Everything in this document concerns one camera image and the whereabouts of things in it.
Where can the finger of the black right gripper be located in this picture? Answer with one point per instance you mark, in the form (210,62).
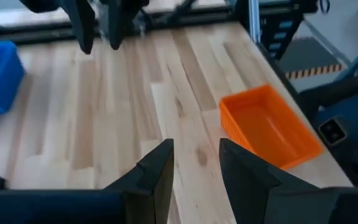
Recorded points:
(118,25)
(84,28)

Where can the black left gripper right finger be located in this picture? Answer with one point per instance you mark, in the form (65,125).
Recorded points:
(247,186)

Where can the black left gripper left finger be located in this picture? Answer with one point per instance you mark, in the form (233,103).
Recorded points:
(151,186)

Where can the orange plastic basket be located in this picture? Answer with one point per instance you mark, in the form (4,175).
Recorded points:
(232,127)
(269,130)

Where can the black equipment rack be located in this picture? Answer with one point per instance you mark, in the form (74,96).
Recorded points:
(278,34)

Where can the black table-level camera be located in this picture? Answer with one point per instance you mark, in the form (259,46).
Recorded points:
(332,132)

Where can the silver aluminium post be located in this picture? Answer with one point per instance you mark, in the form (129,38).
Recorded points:
(254,18)

